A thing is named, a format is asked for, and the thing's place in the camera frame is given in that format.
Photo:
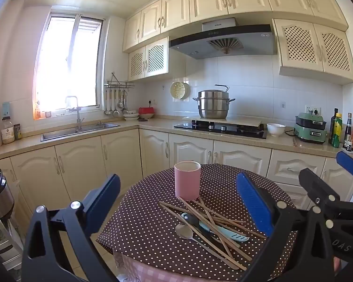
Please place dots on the steel steamer pot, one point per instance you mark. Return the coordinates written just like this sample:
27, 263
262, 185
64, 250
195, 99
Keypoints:
213, 105

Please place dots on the pair of brown chopsticks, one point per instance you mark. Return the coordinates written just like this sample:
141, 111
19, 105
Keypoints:
294, 142

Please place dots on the double wall socket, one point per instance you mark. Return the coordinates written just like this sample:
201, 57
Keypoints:
311, 110

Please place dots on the black gas hob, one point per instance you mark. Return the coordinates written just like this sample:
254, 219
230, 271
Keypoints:
194, 127

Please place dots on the green yellow bottle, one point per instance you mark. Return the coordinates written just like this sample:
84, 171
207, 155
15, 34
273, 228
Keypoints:
337, 130

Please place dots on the metal spoon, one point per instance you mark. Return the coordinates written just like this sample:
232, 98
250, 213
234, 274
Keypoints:
184, 231

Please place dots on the green electric cooker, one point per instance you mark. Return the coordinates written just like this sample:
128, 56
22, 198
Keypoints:
310, 135

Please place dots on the light blue knife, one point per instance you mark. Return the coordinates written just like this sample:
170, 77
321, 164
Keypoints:
229, 234

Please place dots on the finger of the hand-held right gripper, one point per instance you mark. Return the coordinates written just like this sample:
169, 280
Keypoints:
317, 186
351, 164

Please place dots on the cream base kitchen cabinets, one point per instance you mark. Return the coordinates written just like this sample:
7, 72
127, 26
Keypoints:
76, 164

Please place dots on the dark glass bottle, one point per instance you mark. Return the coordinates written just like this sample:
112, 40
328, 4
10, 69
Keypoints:
333, 123

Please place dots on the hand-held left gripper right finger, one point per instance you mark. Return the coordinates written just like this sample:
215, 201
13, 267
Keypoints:
253, 202

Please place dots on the white stool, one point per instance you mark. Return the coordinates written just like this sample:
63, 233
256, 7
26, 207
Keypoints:
6, 241

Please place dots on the black utensil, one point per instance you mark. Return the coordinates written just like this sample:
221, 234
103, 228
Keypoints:
207, 236

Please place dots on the stack of white bowls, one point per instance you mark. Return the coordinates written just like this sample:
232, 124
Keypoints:
131, 115

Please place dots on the cream wall cabinet row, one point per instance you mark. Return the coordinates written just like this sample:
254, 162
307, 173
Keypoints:
176, 11

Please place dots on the wall socket with plug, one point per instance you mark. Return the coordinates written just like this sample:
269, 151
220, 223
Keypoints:
151, 102

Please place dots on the light blue paper tag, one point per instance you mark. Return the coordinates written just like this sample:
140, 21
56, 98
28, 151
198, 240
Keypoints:
6, 109

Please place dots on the steel kitchen sink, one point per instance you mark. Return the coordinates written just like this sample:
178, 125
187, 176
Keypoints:
76, 132

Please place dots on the glass jar beige contents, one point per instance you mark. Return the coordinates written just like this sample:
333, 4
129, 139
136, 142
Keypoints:
8, 133

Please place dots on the pink checked tablecloth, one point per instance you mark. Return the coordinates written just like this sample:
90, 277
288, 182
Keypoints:
135, 267

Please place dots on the dark sauce bottle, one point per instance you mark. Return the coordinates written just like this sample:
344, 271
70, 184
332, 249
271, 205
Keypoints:
348, 133

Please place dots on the small dark bottle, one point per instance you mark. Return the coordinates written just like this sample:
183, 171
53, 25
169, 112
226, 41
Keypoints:
17, 132

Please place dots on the bundle of wooden chopsticks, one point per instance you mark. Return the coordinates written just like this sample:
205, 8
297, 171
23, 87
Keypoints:
228, 248

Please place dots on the cream perforated plate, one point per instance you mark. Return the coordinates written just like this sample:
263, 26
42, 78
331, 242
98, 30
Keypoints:
178, 90

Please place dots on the pink cup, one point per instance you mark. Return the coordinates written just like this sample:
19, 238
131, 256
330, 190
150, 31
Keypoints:
186, 182

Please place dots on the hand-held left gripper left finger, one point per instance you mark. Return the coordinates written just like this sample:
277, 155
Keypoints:
104, 199

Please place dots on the patterned serving bowl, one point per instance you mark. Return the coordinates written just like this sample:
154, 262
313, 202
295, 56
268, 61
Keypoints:
147, 116

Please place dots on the steel sink faucet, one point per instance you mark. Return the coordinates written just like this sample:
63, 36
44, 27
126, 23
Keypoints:
79, 120

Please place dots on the cream lattice door wall cabinet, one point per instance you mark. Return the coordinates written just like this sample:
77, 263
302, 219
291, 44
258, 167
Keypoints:
300, 44
157, 57

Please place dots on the kitchen window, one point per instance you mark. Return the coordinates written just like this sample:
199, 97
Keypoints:
64, 64

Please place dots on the steel wall utensil rack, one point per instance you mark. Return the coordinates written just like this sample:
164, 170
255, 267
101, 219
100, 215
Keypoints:
120, 83

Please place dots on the round polka dot table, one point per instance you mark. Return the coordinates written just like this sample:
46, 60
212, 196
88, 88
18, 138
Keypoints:
153, 211

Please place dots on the red container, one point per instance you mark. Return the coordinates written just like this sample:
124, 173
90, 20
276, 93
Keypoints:
147, 110

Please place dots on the orange bottle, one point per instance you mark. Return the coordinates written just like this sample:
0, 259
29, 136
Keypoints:
37, 112

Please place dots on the grey range hood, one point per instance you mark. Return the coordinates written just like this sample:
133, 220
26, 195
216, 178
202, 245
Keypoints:
253, 44

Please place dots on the white bowl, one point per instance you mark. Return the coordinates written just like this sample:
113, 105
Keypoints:
276, 129

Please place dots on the rice cooker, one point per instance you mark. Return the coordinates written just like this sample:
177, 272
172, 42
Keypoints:
0, 199

